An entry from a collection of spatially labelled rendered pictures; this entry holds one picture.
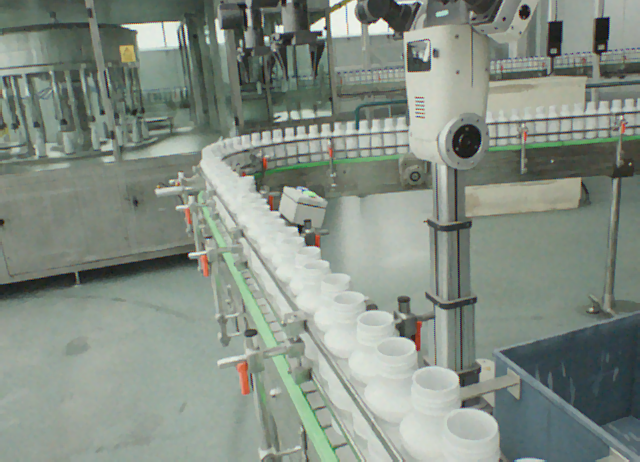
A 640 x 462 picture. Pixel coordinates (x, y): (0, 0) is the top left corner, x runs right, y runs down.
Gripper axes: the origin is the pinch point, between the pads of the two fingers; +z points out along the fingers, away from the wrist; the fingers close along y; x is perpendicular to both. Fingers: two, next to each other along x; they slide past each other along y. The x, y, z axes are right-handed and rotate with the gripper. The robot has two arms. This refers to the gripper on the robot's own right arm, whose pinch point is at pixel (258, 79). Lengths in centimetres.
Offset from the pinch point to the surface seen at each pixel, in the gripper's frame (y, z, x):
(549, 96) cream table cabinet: -305, 33, -228
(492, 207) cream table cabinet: -260, 130, -245
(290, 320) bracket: 21, 29, 103
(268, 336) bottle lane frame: 20, 41, 82
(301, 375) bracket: 20, 36, 103
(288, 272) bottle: 17, 28, 88
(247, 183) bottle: 15, 22, 47
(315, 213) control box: -2, 33, 40
